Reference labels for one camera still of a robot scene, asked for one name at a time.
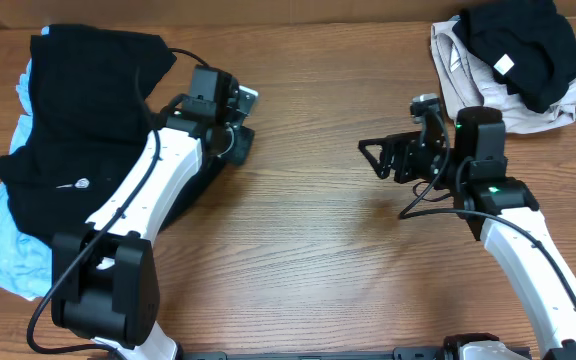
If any black polo shirt with logo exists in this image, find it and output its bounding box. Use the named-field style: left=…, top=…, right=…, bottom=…
left=0, top=23, right=228, bottom=246

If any folded beige garment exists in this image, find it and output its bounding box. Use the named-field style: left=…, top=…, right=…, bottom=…
left=430, top=20, right=576, bottom=134

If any folded black garment with tag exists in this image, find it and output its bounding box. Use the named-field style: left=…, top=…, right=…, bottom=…
left=452, top=0, right=576, bottom=113

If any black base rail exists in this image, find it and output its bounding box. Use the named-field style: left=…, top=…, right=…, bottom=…
left=180, top=345, right=534, bottom=360

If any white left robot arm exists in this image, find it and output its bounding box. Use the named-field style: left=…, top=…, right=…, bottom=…
left=41, top=65, right=259, bottom=359

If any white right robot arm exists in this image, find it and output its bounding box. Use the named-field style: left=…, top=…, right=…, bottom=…
left=358, top=105, right=576, bottom=359

